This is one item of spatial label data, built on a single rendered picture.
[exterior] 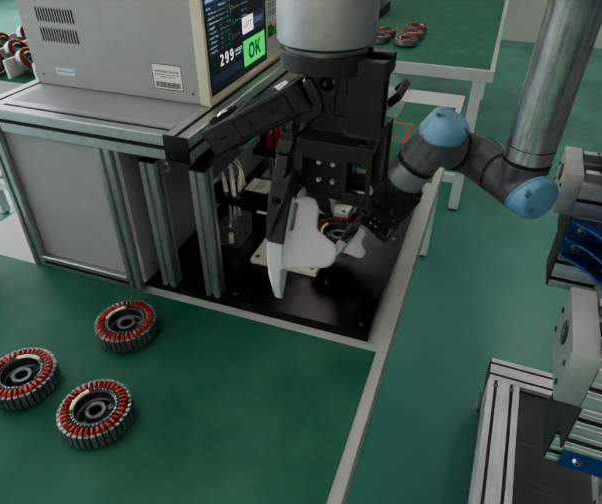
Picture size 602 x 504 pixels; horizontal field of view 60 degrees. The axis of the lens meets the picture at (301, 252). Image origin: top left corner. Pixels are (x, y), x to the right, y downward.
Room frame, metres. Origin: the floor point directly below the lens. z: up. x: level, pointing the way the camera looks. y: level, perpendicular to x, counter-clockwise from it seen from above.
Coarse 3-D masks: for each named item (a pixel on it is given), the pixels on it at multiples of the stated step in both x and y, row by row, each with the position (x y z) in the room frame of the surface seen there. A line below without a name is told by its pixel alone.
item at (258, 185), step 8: (248, 184) 0.98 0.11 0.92; (256, 184) 0.98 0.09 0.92; (264, 184) 0.98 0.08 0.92; (248, 192) 0.94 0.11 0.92; (256, 192) 0.94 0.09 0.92; (264, 192) 0.94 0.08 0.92; (216, 200) 0.97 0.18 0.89; (224, 200) 0.96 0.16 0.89; (232, 200) 0.95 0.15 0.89; (240, 200) 0.95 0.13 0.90; (248, 200) 0.94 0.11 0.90; (256, 200) 0.94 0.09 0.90; (264, 200) 0.93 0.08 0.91; (232, 208) 0.99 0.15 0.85; (240, 208) 1.01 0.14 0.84; (248, 208) 0.94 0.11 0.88; (256, 208) 0.94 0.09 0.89; (264, 208) 0.93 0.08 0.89; (232, 216) 0.99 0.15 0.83
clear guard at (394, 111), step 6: (390, 78) 1.26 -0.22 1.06; (396, 78) 1.29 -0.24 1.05; (390, 84) 1.23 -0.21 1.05; (396, 84) 1.26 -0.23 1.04; (390, 90) 1.21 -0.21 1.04; (408, 90) 1.29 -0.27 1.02; (390, 96) 1.18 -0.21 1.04; (408, 96) 1.26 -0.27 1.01; (402, 102) 1.21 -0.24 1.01; (390, 108) 1.14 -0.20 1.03; (396, 108) 1.16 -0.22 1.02; (402, 108) 1.19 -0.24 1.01; (390, 114) 1.11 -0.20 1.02; (396, 114) 1.14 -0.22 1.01
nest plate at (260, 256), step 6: (264, 240) 0.97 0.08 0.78; (264, 246) 0.94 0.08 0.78; (258, 252) 0.92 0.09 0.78; (264, 252) 0.92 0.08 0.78; (252, 258) 0.90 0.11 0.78; (258, 258) 0.90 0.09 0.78; (264, 258) 0.90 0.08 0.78; (264, 264) 0.89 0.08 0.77; (288, 270) 0.87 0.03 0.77; (294, 270) 0.86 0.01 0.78; (300, 270) 0.86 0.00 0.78; (306, 270) 0.86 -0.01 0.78; (312, 270) 0.86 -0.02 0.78; (318, 270) 0.87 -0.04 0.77
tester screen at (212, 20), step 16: (208, 0) 0.94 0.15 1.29; (224, 0) 0.99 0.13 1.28; (240, 0) 1.05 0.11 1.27; (256, 0) 1.12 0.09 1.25; (208, 16) 0.93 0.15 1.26; (224, 16) 0.99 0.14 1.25; (240, 16) 1.05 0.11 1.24; (208, 32) 0.93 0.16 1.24; (224, 32) 0.98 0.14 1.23; (240, 32) 1.04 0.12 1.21; (256, 32) 1.11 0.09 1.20; (208, 48) 0.92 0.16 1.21; (224, 48) 0.98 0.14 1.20; (240, 48) 1.04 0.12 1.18; (224, 80) 0.97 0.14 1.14
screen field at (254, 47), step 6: (252, 36) 1.09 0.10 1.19; (258, 36) 1.12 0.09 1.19; (264, 36) 1.15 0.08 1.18; (246, 42) 1.06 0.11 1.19; (252, 42) 1.09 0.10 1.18; (258, 42) 1.12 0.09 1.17; (264, 42) 1.15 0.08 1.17; (246, 48) 1.06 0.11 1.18; (252, 48) 1.09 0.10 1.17; (258, 48) 1.12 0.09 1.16; (264, 48) 1.15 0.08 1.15; (246, 54) 1.06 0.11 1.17; (252, 54) 1.09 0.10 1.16; (258, 54) 1.12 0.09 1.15; (246, 60) 1.06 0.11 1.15; (252, 60) 1.09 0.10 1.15; (246, 66) 1.06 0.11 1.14
